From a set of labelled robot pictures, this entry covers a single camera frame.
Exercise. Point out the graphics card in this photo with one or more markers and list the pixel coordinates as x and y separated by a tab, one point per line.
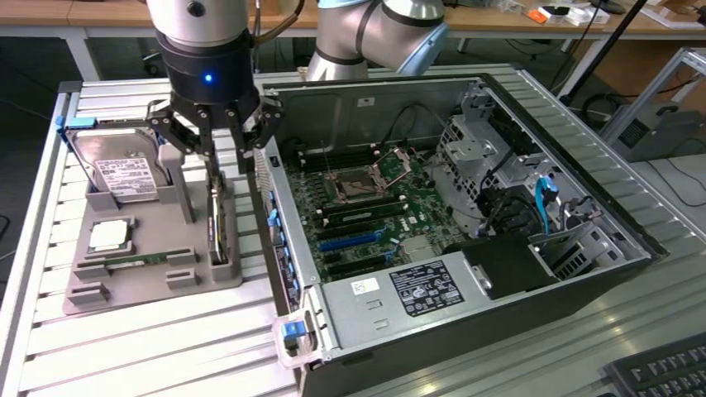
216	223

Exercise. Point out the blue expansion slot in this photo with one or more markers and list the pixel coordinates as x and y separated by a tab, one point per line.
349	242

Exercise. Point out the black RAM stick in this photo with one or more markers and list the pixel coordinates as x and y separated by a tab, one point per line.
365	216

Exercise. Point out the silver disk bay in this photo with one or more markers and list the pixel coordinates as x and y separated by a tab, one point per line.
473	182

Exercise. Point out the black tripod pole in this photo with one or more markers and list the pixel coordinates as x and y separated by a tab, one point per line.
604	46

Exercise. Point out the grey parts rack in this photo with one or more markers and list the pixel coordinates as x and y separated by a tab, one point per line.
153	240

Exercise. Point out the aluminium profile frame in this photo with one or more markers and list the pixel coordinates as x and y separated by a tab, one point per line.
656	84

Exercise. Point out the wooden desk white frame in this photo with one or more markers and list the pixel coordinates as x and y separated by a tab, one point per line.
88	18
33	16
635	26

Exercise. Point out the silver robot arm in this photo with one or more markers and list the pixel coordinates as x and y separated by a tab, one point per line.
385	33

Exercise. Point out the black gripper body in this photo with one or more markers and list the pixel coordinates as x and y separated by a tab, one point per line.
209	74

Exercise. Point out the blue disk caddy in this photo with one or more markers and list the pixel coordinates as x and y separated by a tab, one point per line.
82	122

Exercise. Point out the black fan shroud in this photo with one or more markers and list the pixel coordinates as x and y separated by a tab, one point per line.
496	264

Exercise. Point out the silver hard disk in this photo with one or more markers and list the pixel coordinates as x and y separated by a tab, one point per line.
121	165

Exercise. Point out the silver socket cover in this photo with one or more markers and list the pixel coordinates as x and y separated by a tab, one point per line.
393	165

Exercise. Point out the black white small device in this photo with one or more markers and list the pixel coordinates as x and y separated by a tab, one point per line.
553	11

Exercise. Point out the silver power supply unit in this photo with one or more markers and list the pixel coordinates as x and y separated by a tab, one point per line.
352	318

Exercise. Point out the white paper sheet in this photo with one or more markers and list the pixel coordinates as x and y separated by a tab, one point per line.
678	21

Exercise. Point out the white small box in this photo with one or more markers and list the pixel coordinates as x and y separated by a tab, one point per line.
589	16

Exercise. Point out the thin metal locking lever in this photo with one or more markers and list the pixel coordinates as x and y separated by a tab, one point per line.
327	159

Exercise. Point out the green RAM stick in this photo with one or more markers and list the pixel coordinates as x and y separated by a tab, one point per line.
137	260

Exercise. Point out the black RAM slot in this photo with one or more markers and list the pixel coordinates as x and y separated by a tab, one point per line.
336	156
357	205
341	164

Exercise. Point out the black open PC case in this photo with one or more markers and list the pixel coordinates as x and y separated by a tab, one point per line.
523	331

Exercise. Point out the short black expansion slot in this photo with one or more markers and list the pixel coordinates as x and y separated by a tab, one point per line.
333	258

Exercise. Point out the brown cabinet panel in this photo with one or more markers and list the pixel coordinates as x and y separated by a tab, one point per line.
628	70

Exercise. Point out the silver CPU chip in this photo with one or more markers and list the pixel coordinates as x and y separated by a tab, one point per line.
109	235

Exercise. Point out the silver chipset heatsink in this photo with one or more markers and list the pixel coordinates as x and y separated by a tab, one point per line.
420	249

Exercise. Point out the grey computer tower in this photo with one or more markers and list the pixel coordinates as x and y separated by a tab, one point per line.
667	136

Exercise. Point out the orange small box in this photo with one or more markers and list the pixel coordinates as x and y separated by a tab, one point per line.
535	15

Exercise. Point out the black keyboard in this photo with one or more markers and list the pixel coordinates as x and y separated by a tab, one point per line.
662	372

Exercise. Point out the blue case latch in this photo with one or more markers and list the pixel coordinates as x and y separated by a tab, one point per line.
292	331

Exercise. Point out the green motherboard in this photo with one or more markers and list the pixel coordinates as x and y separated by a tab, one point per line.
424	207

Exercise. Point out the CPU socket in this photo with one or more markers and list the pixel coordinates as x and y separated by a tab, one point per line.
352	187

